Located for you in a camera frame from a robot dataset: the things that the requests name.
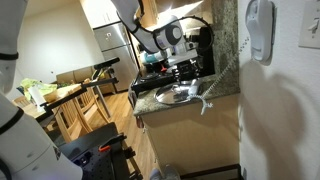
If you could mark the black perforated robot cart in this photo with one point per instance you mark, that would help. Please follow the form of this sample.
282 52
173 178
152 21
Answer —
96 163

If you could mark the beige counter cabinet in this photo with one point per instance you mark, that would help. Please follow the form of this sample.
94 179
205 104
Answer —
193 133

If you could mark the wooden table with clutter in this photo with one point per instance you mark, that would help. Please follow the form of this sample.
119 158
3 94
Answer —
100 81

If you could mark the wooden slatted chair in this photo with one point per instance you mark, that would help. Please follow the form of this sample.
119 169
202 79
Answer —
71 123
95 100

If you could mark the brown low cabinet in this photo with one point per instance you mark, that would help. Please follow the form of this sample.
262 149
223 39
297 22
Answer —
73 75

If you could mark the wooden dining table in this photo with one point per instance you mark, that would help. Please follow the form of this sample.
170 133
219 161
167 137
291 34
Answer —
56 95

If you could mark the yellow green bag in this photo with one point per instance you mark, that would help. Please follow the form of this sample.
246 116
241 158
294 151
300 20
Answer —
38 86

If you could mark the teal and white kettle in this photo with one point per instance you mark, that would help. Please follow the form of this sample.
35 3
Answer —
150 57

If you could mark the white light switch plate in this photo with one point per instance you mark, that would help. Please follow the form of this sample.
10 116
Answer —
311 26

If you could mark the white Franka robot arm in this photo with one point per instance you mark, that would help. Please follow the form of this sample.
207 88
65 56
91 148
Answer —
30 153

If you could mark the wooden upper cabinet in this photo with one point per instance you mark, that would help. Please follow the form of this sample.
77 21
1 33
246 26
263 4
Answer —
190 13

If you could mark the black kitchen stove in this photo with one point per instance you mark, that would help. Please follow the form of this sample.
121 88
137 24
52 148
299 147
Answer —
150 81

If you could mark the white paper towel roll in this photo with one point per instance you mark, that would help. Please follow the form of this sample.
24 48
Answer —
36 96

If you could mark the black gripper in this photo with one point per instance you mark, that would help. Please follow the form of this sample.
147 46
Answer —
186 66

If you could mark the shiny steel pot lid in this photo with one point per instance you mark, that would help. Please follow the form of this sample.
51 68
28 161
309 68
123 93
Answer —
173 93

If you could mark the stainless steel refrigerator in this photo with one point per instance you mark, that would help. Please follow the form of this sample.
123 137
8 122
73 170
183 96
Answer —
116 50

